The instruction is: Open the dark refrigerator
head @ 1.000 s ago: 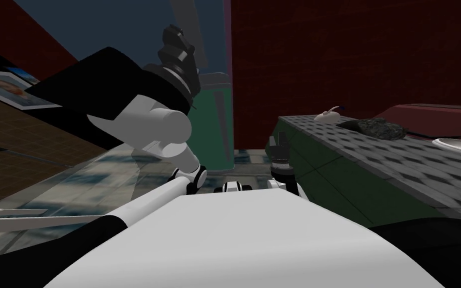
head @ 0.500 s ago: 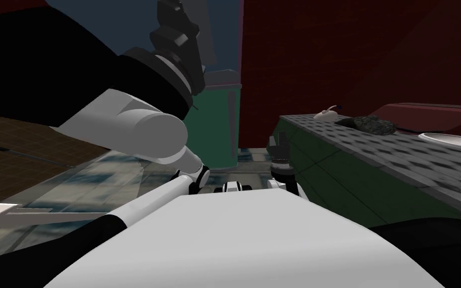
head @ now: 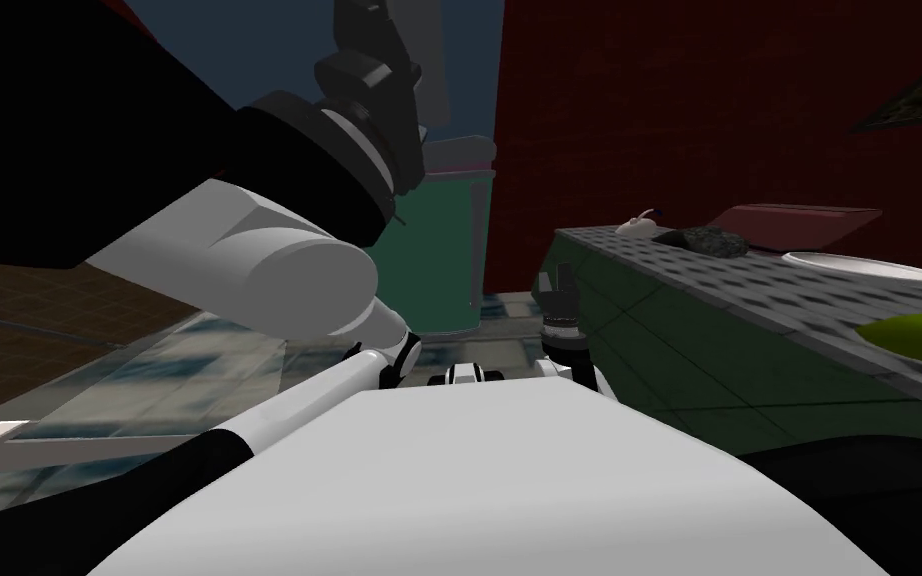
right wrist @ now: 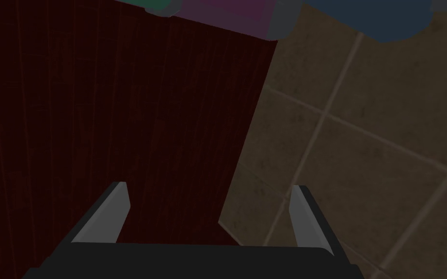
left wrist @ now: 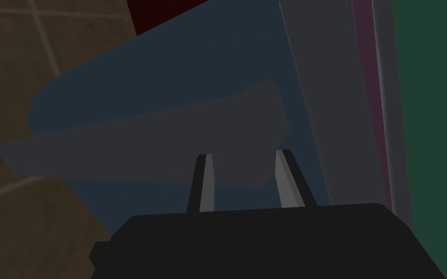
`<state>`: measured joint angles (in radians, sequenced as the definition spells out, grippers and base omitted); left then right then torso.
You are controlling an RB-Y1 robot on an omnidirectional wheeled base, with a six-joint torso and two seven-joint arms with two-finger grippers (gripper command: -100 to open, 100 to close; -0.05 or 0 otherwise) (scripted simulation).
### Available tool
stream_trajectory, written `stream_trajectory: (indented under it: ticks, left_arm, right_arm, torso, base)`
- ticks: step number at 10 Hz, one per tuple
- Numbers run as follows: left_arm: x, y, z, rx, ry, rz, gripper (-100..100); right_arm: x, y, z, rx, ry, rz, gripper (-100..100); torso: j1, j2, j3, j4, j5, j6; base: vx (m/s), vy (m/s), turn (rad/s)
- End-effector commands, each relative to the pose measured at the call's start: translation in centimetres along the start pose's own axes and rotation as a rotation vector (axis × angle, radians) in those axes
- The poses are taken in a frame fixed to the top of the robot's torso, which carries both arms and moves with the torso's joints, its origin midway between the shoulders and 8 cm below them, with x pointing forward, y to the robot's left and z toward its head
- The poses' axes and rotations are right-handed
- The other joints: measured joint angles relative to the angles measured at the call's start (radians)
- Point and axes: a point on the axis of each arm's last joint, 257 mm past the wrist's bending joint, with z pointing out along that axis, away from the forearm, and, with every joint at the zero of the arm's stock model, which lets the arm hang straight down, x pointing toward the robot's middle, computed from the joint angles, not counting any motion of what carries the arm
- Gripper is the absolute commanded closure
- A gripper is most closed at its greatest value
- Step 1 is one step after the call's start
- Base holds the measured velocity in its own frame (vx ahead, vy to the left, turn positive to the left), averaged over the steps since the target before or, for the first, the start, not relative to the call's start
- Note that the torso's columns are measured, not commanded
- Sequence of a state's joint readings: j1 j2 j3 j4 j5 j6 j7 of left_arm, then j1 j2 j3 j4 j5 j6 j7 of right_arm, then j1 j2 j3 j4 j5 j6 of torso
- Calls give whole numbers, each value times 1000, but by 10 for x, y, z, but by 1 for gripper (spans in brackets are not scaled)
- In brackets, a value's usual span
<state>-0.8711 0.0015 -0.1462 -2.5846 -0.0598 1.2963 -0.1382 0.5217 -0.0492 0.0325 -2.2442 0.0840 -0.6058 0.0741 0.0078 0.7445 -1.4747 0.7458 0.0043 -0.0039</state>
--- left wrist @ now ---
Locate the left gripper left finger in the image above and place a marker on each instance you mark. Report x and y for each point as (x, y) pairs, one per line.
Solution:
(202, 186)

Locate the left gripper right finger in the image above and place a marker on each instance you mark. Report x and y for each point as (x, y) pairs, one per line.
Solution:
(291, 186)

